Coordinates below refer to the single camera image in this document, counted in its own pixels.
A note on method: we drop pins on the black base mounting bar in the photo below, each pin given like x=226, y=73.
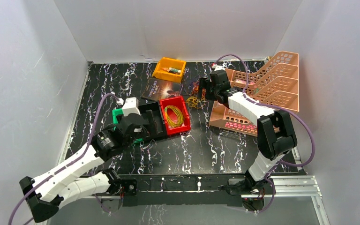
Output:
x=188, y=189

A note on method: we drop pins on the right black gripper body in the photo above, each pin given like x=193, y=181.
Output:
x=214, y=91

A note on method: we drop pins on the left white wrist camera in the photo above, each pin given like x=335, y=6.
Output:
x=131, y=106

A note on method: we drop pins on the pink tiered file tray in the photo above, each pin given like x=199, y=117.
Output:
x=275, y=83

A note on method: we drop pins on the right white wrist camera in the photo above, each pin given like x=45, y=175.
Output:
x=216, y=67

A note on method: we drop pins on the marker in orange bin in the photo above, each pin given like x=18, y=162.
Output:
x=172, y=70

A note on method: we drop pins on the orange plastic bin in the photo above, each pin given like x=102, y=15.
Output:
x=168, y=62

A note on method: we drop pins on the red plastic bin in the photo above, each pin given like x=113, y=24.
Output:
x=176, y=116

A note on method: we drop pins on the dark paperback book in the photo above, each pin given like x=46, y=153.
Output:
x=158, y=89

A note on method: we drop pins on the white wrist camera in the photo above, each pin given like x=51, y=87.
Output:
x=131, y=106
x=216, y=67

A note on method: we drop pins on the black plastic bin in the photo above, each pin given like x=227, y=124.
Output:
x=161, y=123

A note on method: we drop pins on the green plastic bin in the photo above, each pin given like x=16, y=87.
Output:
x=115, y=121

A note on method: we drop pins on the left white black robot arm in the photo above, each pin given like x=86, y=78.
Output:
x=48, y=193

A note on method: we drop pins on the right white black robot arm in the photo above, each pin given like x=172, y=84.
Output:
x=275, y=132

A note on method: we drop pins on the aluminium frame rail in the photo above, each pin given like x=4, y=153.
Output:
x=278, y=186

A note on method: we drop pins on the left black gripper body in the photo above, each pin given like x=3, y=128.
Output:
x=143, y=122

